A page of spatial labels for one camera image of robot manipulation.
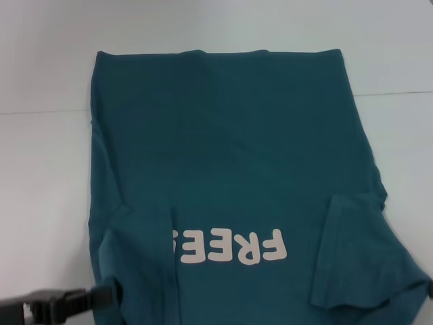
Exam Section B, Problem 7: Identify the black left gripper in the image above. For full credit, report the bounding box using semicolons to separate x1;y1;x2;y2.
0;282;123;325

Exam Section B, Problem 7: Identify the teal t-shirt with FREE print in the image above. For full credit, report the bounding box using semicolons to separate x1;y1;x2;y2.
88;49;433;325

